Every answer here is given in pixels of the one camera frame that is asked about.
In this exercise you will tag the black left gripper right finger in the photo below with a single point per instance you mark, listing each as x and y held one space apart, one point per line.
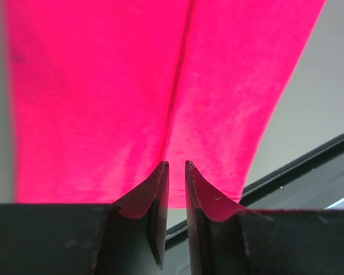
227 238

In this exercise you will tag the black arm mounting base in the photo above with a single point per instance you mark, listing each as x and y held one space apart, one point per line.
314 181

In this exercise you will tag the pink t-shirt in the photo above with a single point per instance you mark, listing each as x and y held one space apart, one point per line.
102 91

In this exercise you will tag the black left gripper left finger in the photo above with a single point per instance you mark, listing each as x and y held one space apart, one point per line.
124 237

